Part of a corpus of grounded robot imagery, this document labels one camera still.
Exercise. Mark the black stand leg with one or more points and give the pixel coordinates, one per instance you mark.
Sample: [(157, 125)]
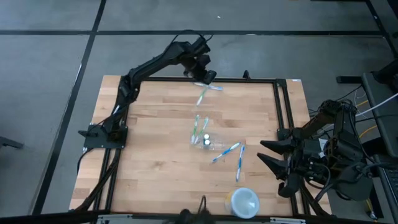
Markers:
[(11, 143)]

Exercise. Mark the black camera mount beam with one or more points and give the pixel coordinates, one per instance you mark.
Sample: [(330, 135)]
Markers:
[(46, 217)]

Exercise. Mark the black keyboard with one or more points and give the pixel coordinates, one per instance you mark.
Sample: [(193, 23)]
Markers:
[(392, 186)]

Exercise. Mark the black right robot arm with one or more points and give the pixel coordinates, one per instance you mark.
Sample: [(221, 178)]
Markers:
[(326, 112)]

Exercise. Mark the grey desk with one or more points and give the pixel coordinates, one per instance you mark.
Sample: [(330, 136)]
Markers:
[(373, 90)]

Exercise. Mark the clear acrylic organizer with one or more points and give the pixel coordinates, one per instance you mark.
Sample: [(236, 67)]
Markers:
[(220, 144)]

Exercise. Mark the white plastic cup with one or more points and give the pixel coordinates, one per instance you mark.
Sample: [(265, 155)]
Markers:
[(244, 203)]

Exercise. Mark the blue white toothbrush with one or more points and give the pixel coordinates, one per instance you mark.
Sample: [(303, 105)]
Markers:
[(240, 163), (226, 152), (216, 87)]

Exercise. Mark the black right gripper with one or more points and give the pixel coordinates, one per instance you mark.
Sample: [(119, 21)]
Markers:
[(308, 158)]

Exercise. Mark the black flat floor bar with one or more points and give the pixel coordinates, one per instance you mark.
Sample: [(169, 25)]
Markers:
[(348, 79)]

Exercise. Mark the black chair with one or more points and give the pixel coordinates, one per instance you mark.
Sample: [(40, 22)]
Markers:
[(388, 74)]

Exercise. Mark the black blurred object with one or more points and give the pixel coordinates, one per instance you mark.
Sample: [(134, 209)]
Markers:
[(196, 217)]

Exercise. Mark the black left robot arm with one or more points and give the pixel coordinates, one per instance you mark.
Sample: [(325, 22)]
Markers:
[(149, 65)]

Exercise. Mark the teal mouthwash bottle white cap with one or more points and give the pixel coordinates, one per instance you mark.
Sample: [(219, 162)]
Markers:
[(206, 136), (207, 142)]

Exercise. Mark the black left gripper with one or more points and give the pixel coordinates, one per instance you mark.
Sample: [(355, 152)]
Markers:
[(199, 59)]

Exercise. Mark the black aluminium table frame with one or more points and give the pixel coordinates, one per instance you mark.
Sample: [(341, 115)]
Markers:
[(155, 79)]

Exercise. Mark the white label sticker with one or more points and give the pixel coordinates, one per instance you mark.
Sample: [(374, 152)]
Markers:
[(296, 80)]

